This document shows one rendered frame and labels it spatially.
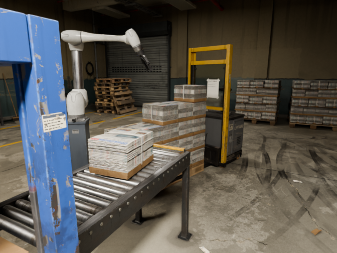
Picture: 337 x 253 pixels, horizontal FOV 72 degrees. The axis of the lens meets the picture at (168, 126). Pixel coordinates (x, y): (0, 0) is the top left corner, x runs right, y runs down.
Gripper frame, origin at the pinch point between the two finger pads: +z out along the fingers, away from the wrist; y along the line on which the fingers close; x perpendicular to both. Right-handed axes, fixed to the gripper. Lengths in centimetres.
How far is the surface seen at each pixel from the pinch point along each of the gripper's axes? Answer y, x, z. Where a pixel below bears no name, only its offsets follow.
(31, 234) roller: -140, 109, 11
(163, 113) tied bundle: 23, 4, 56
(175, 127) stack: 33, -3, 85
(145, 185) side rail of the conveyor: -115, 62, 38
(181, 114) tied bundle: 37, -20, 75
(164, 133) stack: 24, 14, 79
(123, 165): -102, 67, 26
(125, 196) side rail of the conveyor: -124, 73, 32
